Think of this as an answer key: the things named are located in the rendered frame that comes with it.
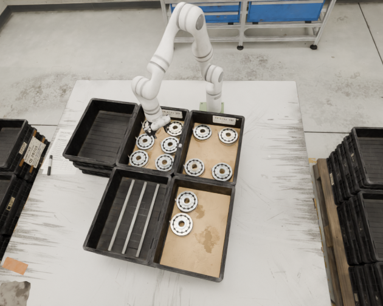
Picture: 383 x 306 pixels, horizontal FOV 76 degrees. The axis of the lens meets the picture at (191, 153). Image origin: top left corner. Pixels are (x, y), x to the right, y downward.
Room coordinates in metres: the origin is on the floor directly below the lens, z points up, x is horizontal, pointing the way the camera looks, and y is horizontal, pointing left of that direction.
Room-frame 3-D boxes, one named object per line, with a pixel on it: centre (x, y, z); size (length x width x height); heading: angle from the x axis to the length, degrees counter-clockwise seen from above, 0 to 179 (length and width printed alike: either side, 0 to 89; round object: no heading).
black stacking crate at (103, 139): (0.83, 0.46, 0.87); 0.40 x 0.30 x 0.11; 160
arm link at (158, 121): (0.67, 0.13, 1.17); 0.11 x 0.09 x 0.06; 26
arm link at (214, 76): (0.99, -0.19, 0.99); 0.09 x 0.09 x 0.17; 52
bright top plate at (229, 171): (0.50, -0.14, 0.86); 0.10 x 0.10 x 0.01
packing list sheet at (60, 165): (0.88, 0.79, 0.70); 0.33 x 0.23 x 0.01; 167
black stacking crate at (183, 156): (0.63, -0.10, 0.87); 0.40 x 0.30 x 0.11; 160
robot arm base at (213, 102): (0.99, -0.19, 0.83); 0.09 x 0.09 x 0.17; 89
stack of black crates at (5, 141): (1.13, 1.37, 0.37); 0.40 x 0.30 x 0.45; 167
